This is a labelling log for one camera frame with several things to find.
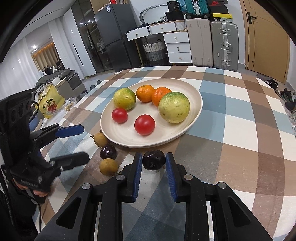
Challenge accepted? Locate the white drawer unit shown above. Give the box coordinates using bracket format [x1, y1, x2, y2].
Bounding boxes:
[163, 31, 193, 66]

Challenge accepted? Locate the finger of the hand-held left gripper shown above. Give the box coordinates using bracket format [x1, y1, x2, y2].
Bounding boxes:
[31, 124, 85, 147]
[50, 152, 90, 172]

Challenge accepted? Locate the cream round plate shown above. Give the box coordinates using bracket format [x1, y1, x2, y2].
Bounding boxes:
[100, 78, 203, 148]

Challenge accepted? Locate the dark grey refrigerator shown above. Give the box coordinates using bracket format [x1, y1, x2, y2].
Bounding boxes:
[94, 3, 141, 73]

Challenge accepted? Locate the person's left forearm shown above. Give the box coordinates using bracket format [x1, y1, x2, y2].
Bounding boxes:
[0, 183, 40, 241]

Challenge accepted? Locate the yellow green round fruit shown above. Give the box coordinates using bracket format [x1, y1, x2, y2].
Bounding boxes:
[113, 88, 137, 111]

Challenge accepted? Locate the green speckled round fruit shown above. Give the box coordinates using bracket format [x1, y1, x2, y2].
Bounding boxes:
[158, 92, 190, 123]

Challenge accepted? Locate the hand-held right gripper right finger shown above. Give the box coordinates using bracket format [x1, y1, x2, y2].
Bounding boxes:
[165, 152, 274, 241]

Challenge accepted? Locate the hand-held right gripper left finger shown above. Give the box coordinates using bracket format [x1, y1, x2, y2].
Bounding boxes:
[35, 152, 143, 241]

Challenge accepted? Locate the black paper bag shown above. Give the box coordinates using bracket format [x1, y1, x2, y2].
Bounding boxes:
[167, 1, 181, 12]

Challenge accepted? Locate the dark purple round fruit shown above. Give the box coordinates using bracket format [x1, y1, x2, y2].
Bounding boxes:
[100, 144, 117, 160]
[142, 150, 166, 171]

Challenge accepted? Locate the large red tomato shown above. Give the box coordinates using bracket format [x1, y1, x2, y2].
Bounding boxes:
[134, 114, 156, 136]

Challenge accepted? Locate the yellow plastic bag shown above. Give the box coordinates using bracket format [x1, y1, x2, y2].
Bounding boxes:
[37, 84, 65, 119]

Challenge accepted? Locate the beige suitcase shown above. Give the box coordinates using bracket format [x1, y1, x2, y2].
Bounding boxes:
[186, 18, 213, 67]

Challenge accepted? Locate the black storage bin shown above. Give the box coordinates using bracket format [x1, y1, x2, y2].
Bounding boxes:
[165, 11, 184, 21]

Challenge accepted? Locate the white drawer desk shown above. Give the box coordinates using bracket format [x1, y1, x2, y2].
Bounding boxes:
[125, 22, 177, 42]

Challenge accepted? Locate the oval white frame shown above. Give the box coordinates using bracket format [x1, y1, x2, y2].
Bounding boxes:
[140, 6, 168, 25]

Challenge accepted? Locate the teal suitcase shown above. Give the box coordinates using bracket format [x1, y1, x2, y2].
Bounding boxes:
[184, 0, 210, 16]

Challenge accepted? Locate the brown longan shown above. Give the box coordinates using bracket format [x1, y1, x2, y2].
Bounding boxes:
[90, 130, 109, 148]
[99, 158, 123, 176]

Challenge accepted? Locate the person's left hand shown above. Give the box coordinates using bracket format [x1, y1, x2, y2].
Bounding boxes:
[11, 177, 55, 199]

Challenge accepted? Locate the wooden door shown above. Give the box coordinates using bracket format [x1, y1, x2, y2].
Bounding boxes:
[239, 0, 290, 84]

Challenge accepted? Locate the pile of dark shoes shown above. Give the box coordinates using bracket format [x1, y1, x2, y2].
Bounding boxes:
[257, 73, 296, 112]

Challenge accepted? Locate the orange mandarin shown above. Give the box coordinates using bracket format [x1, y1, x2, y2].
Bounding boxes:
[136, 85, 155, 103]
[151, 87, 172, 107]

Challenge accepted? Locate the clear plastic bag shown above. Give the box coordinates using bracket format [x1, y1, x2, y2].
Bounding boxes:
[65, 97, 79, 112]

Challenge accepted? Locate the silver suitcase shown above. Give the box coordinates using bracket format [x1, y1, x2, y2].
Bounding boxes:
[210, 20, 239, 72]

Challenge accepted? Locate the small red tomato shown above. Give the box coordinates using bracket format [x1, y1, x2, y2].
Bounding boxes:
[112, 108, 128, 124]

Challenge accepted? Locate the grey white woven basket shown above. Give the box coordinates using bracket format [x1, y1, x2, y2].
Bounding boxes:
[143, 39, 167, 62]

